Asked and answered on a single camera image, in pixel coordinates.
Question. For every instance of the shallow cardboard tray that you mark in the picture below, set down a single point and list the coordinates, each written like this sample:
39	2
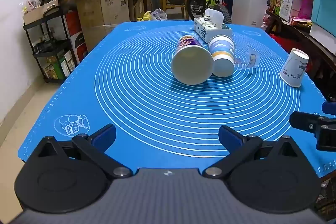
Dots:
36	12

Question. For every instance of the pink bag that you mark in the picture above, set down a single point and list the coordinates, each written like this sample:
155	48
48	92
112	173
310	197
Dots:
307	2

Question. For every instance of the clear plastic bag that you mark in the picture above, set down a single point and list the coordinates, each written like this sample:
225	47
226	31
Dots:
158	14

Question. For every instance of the white storage box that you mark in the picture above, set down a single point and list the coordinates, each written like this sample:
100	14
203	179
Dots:
323	36

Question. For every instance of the blue and yellow paper cup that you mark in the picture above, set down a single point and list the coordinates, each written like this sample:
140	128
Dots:
223	56

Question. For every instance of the dark wooden side table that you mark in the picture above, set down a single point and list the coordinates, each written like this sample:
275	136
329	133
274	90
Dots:
302	35

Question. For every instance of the yellow toy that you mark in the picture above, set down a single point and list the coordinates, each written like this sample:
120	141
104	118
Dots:
145	16

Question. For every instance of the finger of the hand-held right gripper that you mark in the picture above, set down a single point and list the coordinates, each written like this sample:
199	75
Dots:
325	129
330	108

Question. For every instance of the white blue-print tissue box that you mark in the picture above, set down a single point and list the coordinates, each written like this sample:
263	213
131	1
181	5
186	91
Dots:
207	29

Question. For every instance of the purple print paper cup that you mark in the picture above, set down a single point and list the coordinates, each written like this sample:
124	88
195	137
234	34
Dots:
191	66

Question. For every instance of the blue silicone baking mat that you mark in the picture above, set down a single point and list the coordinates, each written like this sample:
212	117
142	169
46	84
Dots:
144	108

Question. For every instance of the teal storage bin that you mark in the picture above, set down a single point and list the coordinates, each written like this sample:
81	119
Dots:
324	3

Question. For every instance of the black shelf rack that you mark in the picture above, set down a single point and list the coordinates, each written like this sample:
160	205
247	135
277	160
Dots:
44	52

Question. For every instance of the red and white box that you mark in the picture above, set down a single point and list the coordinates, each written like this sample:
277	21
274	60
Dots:
77	37

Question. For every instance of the clear plastic cup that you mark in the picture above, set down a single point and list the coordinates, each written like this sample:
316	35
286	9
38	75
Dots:
252	60

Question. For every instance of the large brown cardboard box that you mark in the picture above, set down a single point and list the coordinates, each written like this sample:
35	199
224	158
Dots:
105	7

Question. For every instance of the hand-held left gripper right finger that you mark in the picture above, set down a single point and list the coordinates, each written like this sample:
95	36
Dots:
231	138

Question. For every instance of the green and white box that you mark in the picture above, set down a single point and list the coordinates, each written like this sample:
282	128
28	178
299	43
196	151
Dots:
284	5

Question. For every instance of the white blue-print paper cup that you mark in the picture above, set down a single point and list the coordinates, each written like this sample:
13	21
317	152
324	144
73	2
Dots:
294	69

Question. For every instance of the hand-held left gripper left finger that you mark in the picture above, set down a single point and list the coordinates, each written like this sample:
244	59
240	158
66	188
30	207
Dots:
104	138

